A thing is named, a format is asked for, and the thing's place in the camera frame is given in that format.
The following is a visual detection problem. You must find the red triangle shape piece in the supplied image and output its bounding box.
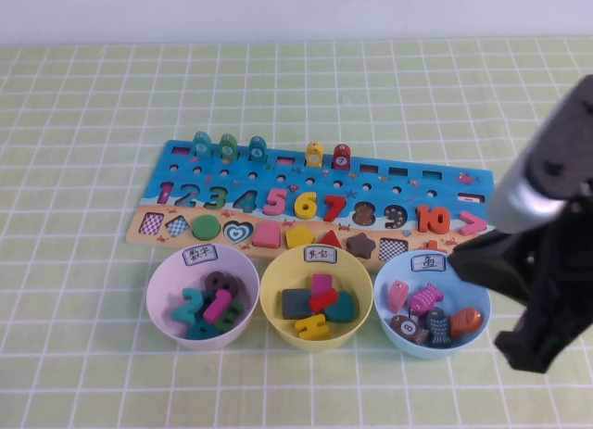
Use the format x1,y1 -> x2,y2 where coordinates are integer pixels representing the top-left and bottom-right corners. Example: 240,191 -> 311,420
315,229 -> 344,252

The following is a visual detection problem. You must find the green number three piece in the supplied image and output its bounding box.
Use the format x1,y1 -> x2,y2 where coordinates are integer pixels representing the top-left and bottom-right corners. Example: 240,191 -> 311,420
213,300 -> 246,334

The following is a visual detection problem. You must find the magenta rectangle shape piece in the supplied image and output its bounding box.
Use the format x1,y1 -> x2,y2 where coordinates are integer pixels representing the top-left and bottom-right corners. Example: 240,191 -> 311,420
310,273 -> 334,297

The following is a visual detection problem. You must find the grey square shape piece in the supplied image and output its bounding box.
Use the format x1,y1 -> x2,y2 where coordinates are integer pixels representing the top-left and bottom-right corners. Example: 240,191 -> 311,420
281,288 -> 316,320

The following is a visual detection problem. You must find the teal heart shape piece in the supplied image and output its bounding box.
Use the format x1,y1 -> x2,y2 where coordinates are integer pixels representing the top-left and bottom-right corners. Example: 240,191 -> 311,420
323,290 -> 360,322

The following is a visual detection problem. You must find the pink number five piece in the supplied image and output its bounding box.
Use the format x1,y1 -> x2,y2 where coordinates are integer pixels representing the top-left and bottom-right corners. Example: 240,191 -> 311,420
262,187 -> 288,217

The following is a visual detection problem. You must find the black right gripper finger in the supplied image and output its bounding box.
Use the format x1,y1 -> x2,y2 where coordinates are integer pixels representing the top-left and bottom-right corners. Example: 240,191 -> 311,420
494,308 -> 580,375
449,232 -> 539,305

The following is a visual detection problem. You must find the yellow wooden fish piece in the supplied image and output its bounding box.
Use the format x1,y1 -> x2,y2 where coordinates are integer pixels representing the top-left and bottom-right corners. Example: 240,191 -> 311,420
304,140 -> 324,168

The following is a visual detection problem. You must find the teal wooden fish piece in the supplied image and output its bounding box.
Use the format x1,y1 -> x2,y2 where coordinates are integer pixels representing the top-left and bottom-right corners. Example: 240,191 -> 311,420
192,131 -> 213,158

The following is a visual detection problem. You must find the paper label on yellow bowl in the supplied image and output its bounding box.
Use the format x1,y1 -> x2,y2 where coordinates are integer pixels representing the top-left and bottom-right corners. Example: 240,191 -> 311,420
303,246 -> 337,264

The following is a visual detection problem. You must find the green circle shape piece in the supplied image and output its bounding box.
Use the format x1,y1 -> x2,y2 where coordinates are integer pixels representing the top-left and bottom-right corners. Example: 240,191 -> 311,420
191,214 -> 220,241

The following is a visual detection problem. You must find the red fish piece number seven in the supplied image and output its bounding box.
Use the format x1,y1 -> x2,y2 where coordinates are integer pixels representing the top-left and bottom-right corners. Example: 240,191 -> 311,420
331,144 -> 352,170

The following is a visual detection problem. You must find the light blue plastic bowl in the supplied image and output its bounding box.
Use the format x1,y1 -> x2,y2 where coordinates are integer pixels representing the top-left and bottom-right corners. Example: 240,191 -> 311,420
372,251 -> 492,360

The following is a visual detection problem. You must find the pink wooden fish piece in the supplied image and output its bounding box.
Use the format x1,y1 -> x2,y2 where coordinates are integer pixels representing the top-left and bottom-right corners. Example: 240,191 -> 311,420
387,281 -> 409,313

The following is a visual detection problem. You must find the red minus bar piece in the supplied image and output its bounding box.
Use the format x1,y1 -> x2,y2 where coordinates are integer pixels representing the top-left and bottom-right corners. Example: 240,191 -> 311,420
309,287 -> 339,312

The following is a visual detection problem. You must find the green wooden fish piece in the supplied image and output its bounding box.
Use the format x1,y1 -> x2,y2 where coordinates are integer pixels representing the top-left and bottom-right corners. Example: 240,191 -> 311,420
217,132 -> 238,163

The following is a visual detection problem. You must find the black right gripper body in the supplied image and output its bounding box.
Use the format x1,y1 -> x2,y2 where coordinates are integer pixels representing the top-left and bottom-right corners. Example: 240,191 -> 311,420
523,187 -> 593,345

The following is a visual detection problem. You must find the magenta number one piece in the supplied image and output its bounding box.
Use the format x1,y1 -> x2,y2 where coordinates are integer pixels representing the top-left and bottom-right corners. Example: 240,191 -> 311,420
202,289 -> 233,323

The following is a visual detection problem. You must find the yellow number six piece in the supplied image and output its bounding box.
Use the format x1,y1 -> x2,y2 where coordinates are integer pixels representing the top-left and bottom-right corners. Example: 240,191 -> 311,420
293,191 -> 319,221

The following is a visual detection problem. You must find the magenta striped fish piece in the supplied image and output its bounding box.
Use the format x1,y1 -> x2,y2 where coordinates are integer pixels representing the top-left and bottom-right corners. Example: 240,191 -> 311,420
410,283 -> 441,315

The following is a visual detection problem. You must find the paper label on pink bowl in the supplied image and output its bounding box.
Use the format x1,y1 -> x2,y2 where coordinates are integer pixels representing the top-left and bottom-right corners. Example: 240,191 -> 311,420
183,246 -> 220,267

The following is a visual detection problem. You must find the pink trapezoid shape piece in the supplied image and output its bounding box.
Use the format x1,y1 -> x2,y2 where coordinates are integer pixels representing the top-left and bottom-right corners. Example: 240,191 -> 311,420
252,221 -> 279,248

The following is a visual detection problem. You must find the paper label on blue bowl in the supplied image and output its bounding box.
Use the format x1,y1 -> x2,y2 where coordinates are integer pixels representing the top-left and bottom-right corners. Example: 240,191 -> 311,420
410,254 -> 447,275

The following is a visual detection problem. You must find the blue wooden number puzzle board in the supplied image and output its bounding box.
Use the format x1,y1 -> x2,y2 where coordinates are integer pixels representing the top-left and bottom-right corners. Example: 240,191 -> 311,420
125,139 -> 496,271

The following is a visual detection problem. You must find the pink greater-than sign piece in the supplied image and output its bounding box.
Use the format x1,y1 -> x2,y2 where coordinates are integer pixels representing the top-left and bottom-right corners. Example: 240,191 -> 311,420
458,209 -> 487,237

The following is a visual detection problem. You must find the dark grey fish piece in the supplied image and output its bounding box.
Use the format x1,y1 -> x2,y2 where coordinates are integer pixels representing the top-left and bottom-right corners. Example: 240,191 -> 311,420
424,308 -> 453,349

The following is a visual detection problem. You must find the yellow plastic bowl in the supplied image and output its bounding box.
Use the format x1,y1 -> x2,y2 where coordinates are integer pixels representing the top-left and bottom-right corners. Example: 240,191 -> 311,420
259,246 -> 374,354

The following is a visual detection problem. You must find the brown fish piece number eight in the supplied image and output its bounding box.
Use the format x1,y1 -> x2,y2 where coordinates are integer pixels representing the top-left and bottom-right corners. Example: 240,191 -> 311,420
389,314 -> 430,347

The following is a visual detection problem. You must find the green checked tablecloth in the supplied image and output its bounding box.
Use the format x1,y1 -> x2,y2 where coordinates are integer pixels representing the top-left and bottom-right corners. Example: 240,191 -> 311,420
0,37 -> 593,429

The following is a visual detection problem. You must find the orange wooden fish piece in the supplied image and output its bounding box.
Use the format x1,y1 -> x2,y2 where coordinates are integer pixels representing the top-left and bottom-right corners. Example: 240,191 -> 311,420
448,307 -> 484,340

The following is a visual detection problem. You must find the teal fish piece number four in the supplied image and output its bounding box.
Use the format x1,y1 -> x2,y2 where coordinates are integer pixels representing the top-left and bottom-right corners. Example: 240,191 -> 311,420
247,135 -> 269,164

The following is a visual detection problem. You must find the pink plastic bowl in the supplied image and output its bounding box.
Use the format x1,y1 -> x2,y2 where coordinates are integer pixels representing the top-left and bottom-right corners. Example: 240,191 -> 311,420
145,248 -> 260,351

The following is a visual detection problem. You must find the brown star shape piece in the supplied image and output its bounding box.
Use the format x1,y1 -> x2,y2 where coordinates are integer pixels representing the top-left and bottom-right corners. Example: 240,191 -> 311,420
346,232 -> 377,259

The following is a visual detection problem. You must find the orange number ten piece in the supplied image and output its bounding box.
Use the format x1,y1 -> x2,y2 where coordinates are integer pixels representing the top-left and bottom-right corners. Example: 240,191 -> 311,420
415,204 -> 450,234

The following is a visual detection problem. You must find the teal number two piece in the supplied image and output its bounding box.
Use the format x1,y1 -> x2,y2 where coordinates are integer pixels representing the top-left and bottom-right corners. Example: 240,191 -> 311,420
170,287 -> 208,327

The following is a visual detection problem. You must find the yellow pentagon shape piece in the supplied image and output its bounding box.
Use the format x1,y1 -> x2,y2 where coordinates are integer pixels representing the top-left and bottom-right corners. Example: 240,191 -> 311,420
284,224 -> 310,250

